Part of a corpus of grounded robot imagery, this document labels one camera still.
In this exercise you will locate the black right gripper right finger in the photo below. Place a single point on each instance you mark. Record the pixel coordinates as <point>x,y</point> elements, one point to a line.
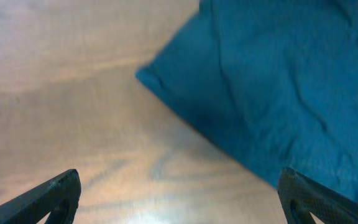
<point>302,199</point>

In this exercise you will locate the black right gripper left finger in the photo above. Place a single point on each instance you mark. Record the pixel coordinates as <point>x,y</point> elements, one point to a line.
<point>57,199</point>

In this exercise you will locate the teal blue shorts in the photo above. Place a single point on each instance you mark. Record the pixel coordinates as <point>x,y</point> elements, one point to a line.
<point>273,83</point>

